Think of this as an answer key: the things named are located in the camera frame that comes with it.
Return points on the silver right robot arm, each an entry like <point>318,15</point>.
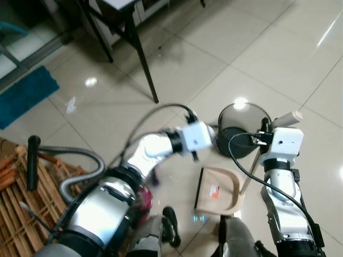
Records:
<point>281,182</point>

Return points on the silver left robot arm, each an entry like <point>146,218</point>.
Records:
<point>102,214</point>

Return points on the blue floor mat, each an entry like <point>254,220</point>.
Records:
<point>24,96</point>

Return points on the dark round trash bin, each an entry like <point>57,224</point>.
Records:
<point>238,120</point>

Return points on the black-legged folding table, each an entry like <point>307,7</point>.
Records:
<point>144,64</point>

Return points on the grey left robot leg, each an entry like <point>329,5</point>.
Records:
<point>171,225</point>

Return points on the white paper scrap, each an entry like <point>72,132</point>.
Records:
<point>71,105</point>

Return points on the wooden slatted rack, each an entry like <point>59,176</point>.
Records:
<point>16,214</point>

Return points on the teal chair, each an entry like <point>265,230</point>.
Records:
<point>10,29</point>

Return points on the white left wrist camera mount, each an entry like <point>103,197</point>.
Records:
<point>195,138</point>

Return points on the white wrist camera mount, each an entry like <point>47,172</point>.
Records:
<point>195,138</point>
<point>286,143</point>

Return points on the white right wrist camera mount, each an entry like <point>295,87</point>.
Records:
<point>286,143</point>

